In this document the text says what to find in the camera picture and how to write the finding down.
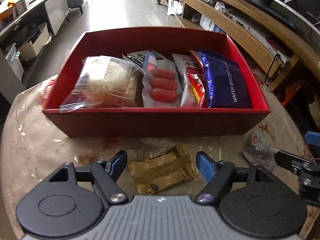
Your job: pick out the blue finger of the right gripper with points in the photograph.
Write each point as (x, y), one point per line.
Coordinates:
(312, 138)

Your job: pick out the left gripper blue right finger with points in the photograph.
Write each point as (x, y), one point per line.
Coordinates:
(206, 165)

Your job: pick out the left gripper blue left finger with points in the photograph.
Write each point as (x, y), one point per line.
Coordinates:
(116, 165)

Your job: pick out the gold snack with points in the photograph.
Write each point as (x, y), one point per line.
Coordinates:
(166, 171)

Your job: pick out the silver foil snack packet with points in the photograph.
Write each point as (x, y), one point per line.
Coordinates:
(260, 151)

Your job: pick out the clear rice cake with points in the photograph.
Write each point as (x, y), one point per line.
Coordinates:
(106, 82)

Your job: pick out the red cardboard box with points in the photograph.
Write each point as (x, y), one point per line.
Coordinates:
(152, 122)

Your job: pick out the blue wafer biscuit pack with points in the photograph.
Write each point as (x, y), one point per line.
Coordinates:
(226, 87)

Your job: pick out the red sausage pack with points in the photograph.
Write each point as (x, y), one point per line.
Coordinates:
(162, 88)

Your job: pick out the wooden tv cabinet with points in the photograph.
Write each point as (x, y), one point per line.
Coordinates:
(277, 50)

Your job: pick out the red white snack packet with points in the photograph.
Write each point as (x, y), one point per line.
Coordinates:
(193, 82)

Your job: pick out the green white cracker packet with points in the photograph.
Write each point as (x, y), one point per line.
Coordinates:
(139, 57)

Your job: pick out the blue white box on shelf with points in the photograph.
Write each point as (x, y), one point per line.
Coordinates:
(207, 24)

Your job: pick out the cardboard box under table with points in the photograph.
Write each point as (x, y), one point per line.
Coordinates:
(31, 49)

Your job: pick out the white plastic bag on floor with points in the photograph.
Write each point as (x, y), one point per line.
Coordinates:
(174, 8)

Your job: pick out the dark long side table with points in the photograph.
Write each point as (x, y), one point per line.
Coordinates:
(51, 12)

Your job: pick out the white box on table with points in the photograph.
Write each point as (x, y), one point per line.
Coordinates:
(21, 7)

